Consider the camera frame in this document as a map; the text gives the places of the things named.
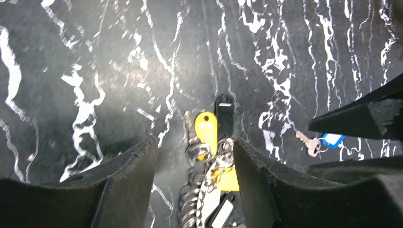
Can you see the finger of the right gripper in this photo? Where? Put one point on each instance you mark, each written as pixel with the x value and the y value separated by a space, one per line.
pixel 350 171
pixel 377 115

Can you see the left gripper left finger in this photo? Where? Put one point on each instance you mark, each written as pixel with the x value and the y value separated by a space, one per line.
pixel 114 194

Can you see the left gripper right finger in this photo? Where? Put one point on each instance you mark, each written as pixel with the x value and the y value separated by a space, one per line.
pixel 276 196

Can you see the keyring with coloured key tags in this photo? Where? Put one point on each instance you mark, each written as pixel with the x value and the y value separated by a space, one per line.
pixel 212 198

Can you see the key with blue tag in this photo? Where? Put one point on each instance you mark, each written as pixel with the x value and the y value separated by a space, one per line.
pixel 315 146

